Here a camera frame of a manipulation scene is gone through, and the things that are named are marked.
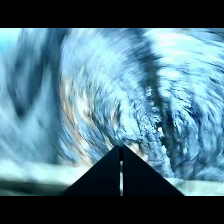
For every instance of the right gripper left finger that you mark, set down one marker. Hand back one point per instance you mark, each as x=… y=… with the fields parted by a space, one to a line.
x=100 y=181

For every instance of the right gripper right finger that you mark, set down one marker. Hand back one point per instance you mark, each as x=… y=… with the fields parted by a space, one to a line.
x=143 y=181

